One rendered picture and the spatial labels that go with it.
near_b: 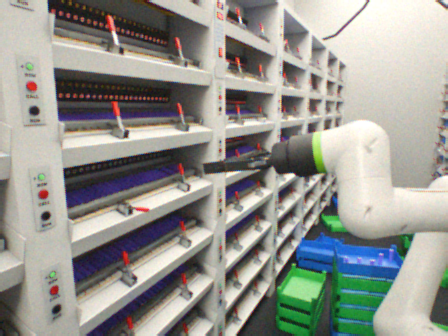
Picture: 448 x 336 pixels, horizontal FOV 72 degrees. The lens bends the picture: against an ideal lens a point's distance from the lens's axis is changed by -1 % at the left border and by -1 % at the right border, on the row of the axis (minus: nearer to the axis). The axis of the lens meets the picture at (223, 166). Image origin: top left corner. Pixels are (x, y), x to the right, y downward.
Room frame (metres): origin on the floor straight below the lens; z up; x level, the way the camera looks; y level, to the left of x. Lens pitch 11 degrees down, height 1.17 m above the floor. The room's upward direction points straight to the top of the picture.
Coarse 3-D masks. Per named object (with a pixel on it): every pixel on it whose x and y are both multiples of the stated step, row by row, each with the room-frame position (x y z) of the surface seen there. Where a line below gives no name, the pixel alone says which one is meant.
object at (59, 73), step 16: (80, 0) 0.91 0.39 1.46; (96, 0) 0.96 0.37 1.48; (112, 0) 1.01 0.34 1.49; (128, 0) 1.07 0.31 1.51; (128, 16) 1.07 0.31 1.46; (144, 16) 1.13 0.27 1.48; (160, 16) 1.21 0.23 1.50; (240, 48) 1.82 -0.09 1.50; (80, 80) 0.89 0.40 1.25; (96, 80) 0.94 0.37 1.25; (112, 80) 0.99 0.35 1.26; (128, 80) 1.06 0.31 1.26; (144, 80) 1.12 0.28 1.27; (160, 80) 1.20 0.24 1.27
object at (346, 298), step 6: (336, 288) 1.38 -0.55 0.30; (336, 294) 1.37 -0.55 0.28; (342, 294) 1.35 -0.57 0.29; (348, 294) 1.35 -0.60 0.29; (354, 294) 1.34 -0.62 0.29; (336, 300) 1.36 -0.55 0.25; (342, 300) 1.35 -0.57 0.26; (348, 300) 1.35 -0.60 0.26; (354, 300) 1.34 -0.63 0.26; (360, 300) 1.34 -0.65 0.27; (366, 300) 1.33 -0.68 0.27; (372, 300) 1.32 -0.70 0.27; (378, 300) 1.32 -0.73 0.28; (372, 306) 1.32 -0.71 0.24; (378, 306) 1.32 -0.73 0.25
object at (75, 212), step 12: (156, 180) 0.98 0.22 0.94; (168, 180) 1.01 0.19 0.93; (180, 180) 1.06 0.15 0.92; (120, 192) 0.84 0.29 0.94; (132, 192) 0.86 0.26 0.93; (144, 192) 0.90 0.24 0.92; (84, 204) 0.73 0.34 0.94; (96, 204) 0.75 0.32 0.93; (108, 204) 0.78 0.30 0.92; (72, 216) 0.69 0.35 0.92
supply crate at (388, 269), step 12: (336, 240) 1.54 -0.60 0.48; (336, 252) 1.46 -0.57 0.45; (348, 252) 1.53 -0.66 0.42; (360, 252) 1.52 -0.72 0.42; (372, 252) 1.51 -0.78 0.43; (384, 252) 1.49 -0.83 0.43; (396, 252) 1.46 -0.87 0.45; (336, 264) 1.43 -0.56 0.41; (348, 264) 1.35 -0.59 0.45; (360, 264) 1.34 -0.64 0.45; (384, 264) 1.43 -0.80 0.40; (396, 264) 1.43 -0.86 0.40; (384, 276) 1.31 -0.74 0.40; (396, 276) 1.30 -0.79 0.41
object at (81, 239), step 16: (160, 160) 1.14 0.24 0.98; (176, 160) 1.22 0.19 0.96; (192, 160) 1.19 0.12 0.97; (80, 176) 0.84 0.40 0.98; (96, 176) 0.89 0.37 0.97; (192, 176) 1.15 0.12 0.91; (208, 176) 1.15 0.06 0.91; (176, 192) 0.98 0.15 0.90; (192, 192) 1.02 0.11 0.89; (208, 192) 1.13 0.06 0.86; (160, 208) 0.88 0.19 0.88; (176, 208) 0.96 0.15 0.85; (80, 224) 0.68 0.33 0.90; (96, 224) 0.70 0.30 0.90; (112, 224) 0.72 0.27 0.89; (128, 224) 0.77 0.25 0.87; (80, 240) 0.63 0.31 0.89; (96, 240) 0.68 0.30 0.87
